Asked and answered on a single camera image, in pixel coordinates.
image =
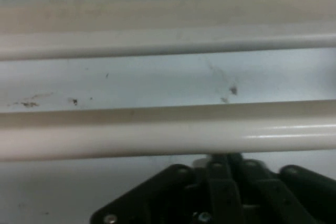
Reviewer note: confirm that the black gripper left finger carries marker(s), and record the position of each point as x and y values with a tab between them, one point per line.
168	195

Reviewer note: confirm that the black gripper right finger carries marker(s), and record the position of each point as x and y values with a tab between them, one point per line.
283	197

